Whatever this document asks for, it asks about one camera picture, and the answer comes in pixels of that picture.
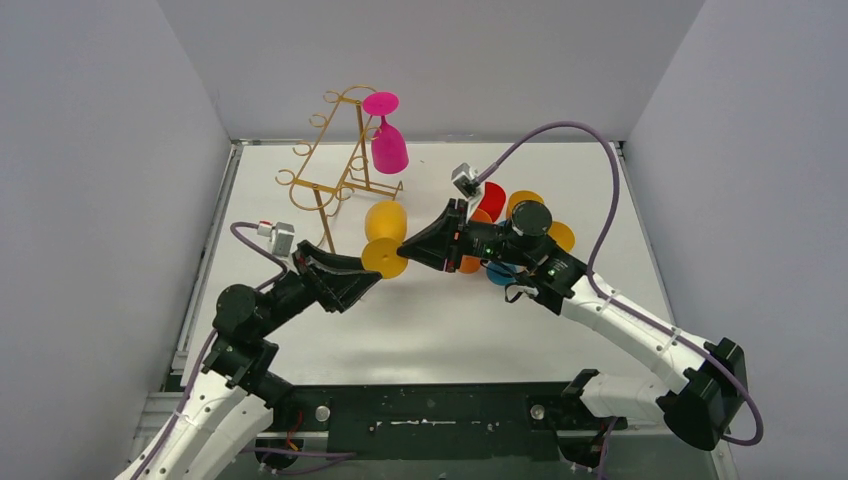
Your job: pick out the red wine glass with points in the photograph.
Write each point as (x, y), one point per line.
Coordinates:
(493, 200)

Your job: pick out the blue wine glass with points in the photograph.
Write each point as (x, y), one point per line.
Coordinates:
(499, 272)

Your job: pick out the gold wire glass rack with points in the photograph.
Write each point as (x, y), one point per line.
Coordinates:
(323, 181)

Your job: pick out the aluminium table edge rail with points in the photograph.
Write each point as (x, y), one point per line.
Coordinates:
(426, 327)

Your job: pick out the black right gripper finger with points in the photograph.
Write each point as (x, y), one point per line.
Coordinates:
(439, 258)
(444, 226)

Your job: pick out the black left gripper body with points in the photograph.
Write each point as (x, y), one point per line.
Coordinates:
(309, 276)

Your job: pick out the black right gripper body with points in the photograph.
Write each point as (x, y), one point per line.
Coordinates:
(488, 241)

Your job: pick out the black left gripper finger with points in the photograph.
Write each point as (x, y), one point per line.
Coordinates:
(312, 259)
(348, 287)

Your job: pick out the magenta wine glass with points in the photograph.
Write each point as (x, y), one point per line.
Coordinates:
(389, 148)

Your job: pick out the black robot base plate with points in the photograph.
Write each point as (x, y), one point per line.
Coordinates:
(533, 420)

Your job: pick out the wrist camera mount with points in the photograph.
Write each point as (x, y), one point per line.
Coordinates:
(466, 180)
(280, 236)

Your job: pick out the yellow wine glass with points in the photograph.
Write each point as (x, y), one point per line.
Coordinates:
(563, 235)
(518, 197)
(385, 228)

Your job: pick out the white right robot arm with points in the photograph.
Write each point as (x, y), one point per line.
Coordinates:
(698, 386)

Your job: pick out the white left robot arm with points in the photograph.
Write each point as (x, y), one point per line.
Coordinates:
(231, 392)

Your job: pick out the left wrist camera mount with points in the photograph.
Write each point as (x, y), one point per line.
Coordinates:
(280, 236)

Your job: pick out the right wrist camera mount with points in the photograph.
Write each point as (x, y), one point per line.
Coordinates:
(466, 180)

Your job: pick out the orange wine glass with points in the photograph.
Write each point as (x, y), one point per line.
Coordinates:
(469, 264)

